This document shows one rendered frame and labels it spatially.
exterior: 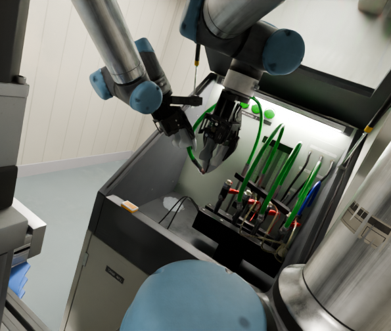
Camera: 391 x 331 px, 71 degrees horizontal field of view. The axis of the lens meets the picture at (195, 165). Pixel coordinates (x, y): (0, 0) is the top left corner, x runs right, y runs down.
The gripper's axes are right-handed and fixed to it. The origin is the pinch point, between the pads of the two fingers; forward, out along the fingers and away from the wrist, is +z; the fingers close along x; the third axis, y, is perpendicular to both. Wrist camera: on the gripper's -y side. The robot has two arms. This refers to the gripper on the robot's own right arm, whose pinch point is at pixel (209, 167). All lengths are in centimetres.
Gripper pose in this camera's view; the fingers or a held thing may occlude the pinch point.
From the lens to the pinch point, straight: 72.1
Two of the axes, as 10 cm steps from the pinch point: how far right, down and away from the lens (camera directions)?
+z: -3.5, 8.8, 3.2
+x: 8.3, 4.5, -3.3
